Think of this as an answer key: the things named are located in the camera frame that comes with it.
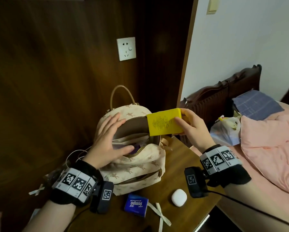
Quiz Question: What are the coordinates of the person's right hand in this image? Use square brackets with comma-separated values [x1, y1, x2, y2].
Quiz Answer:
[174, 108, 216, 154]

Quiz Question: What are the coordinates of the person's left hand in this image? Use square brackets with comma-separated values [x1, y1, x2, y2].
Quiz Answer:
[83, 112, 135, 170]

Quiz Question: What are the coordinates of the yellow box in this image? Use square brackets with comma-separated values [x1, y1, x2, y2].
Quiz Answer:
[146, 108, 185, 137]

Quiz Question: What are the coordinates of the beige horse-print backpack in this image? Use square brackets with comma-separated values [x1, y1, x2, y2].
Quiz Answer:
[94, 85, 173, 197]

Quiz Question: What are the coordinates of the blue pocket tissue pack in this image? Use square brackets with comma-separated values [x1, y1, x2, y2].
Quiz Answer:
[124, 193, 149, 218]

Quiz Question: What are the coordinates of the person's right forearm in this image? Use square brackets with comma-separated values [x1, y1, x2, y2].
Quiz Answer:
[223, 182, 289, 232]

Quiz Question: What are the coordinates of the white plastic bag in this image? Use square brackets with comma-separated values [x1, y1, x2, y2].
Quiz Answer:
[209, 115, 242, 147]

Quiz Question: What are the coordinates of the dark wooden bed headboard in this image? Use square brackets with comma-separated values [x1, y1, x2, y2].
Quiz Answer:
[179, 64, 263, 148]

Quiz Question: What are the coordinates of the right marker wristband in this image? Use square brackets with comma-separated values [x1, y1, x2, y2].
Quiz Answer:
[199, 144, 252, 188]

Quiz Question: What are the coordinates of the marker wristband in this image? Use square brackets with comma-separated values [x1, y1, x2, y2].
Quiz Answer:
[199, 144, 252, 188]
[49, 159, 104, 208]

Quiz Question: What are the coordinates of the left marker wristband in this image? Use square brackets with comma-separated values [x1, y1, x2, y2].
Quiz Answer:
[49, 159, 104, 208]

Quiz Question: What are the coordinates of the clear bag with dark contents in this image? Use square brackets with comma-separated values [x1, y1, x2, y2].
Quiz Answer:
[43, 164, 70, 184]

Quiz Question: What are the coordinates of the blue plaid pillow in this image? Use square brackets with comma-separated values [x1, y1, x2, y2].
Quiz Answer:
[232, 90, 285, 121]

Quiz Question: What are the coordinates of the white earbuds case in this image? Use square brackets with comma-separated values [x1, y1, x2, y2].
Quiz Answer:
[171, 188, 188, 208]

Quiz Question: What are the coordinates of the pink quilt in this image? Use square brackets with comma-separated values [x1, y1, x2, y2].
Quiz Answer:
[240, 114, 289, 196]

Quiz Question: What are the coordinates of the small white ribbon cross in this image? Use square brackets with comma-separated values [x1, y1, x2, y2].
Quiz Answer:
[28, 184, 45, 197]

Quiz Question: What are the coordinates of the large white ribbon cross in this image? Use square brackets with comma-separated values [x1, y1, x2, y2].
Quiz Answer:
[147, 202, 172, 232]

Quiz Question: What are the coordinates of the white coiled cable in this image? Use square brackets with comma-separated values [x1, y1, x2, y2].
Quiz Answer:
[65, 147, 92, 168]

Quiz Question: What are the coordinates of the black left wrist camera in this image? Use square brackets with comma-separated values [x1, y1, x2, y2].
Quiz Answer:
[89, 181, 115, 214]

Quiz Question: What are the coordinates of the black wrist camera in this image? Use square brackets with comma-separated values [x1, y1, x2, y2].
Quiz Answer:
[89, 181, 115, 214]
[184, 166, 209, 199]

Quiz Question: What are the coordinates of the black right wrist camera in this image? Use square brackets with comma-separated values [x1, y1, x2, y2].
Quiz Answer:
[184, 166, 209, 199]

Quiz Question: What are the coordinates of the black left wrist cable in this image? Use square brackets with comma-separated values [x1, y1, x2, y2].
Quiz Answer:
[66, 206, 91, 232]

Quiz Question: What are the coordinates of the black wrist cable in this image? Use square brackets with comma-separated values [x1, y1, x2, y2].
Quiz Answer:
[66, 206, 91, 232]
[207, 189, 289, 230]

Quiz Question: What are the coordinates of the silver drawer handle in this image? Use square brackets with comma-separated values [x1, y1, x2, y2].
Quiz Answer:
[194, 214, 210, 232]

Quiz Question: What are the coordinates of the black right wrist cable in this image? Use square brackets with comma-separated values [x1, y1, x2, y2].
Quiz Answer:
[207, 189, 289, 230]

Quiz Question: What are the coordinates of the white wall socket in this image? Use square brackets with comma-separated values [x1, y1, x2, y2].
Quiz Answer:
[116, 37, 137, 62]

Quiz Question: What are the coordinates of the beige light switch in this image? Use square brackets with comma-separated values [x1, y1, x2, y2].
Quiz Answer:
[206, 0, 220, 15]

